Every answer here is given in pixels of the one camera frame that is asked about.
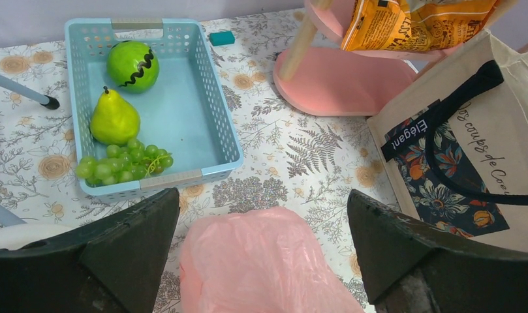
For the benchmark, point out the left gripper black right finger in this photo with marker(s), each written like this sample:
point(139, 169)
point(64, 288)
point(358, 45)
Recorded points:
point(410, 266)

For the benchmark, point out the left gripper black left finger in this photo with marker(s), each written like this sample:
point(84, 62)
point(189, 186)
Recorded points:
point(113, 264)

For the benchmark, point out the beige floral canvas tote bag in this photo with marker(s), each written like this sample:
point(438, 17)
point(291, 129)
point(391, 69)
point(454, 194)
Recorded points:
point(481, 147)

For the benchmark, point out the pink plastic grocery bag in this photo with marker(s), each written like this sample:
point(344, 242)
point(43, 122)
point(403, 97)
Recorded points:
point(266, 260)

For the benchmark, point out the green pear toy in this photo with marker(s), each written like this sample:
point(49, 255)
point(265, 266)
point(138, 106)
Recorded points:
point(114, 121)

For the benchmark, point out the green grapes bunch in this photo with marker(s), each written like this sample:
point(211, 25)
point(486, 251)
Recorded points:
point(122, 164)

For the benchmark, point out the white plastic tub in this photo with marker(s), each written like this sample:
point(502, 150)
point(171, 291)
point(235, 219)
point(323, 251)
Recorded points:
point(16, 236)

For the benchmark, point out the floral patterned table mat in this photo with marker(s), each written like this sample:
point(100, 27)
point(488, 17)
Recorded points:
point(307, 164)

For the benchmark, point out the light blue perforated basket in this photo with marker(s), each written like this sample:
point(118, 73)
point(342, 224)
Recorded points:
point(185, 112)

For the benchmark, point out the green toy watermelon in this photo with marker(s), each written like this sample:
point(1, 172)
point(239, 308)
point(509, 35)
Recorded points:
point(133, 66)

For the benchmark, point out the pink two-tier wooden shelf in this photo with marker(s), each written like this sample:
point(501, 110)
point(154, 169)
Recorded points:
point(330, 82)

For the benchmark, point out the orange printed snack bag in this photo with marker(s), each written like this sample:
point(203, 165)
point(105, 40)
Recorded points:
point(415, 26)

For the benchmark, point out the teal small block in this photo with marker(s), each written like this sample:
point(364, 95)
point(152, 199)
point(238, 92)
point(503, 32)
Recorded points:
point(222, 38)

